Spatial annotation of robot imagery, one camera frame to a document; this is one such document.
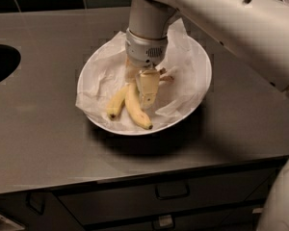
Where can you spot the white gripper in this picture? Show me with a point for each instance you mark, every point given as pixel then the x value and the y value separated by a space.
pixel 144 50

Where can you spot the yellow banana with green stem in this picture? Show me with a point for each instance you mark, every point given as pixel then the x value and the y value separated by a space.
pixel 132 104

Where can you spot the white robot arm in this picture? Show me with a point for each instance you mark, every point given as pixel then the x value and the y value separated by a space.
pixel 255 31

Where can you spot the smaller yellow banana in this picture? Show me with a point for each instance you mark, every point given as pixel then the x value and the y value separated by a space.
pixel 116 103

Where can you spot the white crumpled paper liner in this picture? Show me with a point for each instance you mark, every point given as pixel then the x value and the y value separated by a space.
pixel 102 71

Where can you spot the dark left cabinet door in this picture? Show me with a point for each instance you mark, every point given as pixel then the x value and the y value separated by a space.
pixel 38 211

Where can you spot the lower cabinet drawer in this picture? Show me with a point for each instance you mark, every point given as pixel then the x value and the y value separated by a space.
pixel 192 219

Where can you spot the dark cabinet drawer with handle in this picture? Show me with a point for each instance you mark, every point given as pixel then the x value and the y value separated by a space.
pixel 210 194

